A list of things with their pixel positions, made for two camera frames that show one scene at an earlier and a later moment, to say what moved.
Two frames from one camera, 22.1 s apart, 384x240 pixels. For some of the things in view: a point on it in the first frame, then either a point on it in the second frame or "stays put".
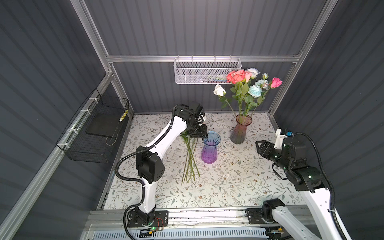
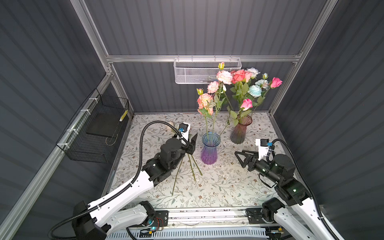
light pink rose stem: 248,76 stays put
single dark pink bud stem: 275,82 stays put
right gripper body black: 269,152 → 252,165
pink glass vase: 238,133 stays put
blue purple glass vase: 209,151 stays put
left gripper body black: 197,131 → 190,148
